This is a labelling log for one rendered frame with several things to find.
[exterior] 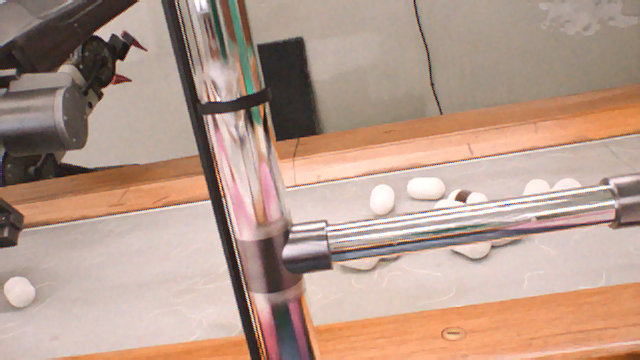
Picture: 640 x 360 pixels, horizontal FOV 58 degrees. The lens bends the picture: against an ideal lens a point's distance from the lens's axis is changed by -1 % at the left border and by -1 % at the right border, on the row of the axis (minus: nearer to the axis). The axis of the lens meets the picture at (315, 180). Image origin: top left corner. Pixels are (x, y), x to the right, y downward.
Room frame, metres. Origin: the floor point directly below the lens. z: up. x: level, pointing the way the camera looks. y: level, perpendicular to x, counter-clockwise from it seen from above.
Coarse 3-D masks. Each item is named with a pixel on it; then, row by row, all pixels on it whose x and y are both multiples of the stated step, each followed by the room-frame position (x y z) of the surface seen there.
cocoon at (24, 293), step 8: (8, 280) 0.43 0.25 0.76; (16, 280) 0.42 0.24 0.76; (24, 280) 0.43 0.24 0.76; (8, 288) 0.42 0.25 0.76; (16, 288) 0.41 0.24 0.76; (24, 288) 0.41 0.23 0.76; (32, 288) 0.42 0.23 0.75; (8, 296) 0.41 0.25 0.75; (16, 296) 0.41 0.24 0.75; (24, 296) 0.41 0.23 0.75; (32, 296) 0.41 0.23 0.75; (16, 304) 0.41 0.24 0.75; (24, 304) 0.41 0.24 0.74
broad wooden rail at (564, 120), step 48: (576, 96) 0.64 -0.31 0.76; (624, 96) 0.60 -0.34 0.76; (288, 144) 0.67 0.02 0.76; (336, 144) 0.63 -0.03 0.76; (384, 144) 0.59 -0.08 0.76; (432, 144) 0.58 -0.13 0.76; (480, 144) 0.57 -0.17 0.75; (528, 144) 0.56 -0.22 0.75; (0, 192) 0.70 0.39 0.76; (48, 192) 0.66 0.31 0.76; (96, 192) 0.62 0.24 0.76; (144, 192) 0.61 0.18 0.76; (192, 192) 0.60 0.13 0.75
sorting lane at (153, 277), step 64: (320, 192) 0.55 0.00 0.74; (448, 192) 0.49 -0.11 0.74; (512, 192) 0.46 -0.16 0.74; (0, 256) 0.54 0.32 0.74; (64, 256) 0.51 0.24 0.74; (128, 256) 0.48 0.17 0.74; (192, 256) 0.45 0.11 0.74; (448, 256) 0.37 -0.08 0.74; (512, 256) 0.35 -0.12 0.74; (576, 256) 0.33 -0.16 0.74; (0, 320) 0.40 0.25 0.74; (64, 320) 0.38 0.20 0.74; (128, 320) 0.36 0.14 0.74; (192, 320) 0.35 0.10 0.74; (320, 320) 0.32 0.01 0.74
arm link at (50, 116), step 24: (0, 72) 0.54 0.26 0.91; (48, 72) 0.54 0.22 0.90; (24, 96) 0.51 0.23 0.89; (48, 96) 0.51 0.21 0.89; (72, 96) 0.52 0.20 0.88; (0, 120) 0.50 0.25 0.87; (24, 120) 0.49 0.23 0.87; (48, 120) 0.49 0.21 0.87; (72, 120) 0.51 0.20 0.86; (24, 144) 0.50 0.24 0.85; (48, 144) 0.50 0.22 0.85; (72, 144) 0.50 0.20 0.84
